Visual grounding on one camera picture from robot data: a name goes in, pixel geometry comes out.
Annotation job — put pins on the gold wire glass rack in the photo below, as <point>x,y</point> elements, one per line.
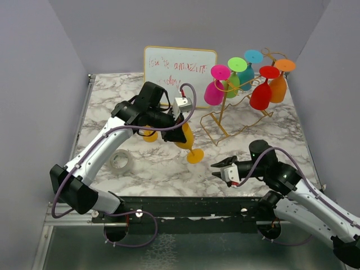
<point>235,115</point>

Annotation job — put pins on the orange wine glass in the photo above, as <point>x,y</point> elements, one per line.
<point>278,85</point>

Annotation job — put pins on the yellow wine glass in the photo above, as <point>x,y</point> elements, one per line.
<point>195,155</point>
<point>149,135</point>

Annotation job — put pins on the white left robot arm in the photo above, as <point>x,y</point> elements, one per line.
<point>72,182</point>

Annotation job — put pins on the red wine glass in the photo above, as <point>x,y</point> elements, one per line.
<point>261,96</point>

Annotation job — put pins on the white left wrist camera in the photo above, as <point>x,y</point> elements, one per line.
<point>181,105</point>

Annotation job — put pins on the green wine glass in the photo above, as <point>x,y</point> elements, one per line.
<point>232,84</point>

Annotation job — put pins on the pink wine glass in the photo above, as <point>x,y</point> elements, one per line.
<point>214,92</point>

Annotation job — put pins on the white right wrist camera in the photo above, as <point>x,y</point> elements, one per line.
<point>229,174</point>

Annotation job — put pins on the clear tape roll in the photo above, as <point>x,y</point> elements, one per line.
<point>120,162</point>

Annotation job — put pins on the yellow framed whiteboard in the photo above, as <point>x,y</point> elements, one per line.
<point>170,67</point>

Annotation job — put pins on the teal wine glass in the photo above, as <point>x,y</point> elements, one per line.
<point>247,76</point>

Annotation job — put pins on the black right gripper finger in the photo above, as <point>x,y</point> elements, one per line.
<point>217,174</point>
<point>225,162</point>

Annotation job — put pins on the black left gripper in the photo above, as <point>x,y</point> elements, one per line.
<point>174,135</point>

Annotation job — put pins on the black front mounting rail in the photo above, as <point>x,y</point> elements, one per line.
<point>182,215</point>

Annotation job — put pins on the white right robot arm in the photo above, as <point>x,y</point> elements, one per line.
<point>295,199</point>

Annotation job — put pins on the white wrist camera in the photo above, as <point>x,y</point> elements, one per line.
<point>181,105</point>
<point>229,174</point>

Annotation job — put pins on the aluminium left side rail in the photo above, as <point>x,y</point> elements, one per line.
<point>91,81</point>

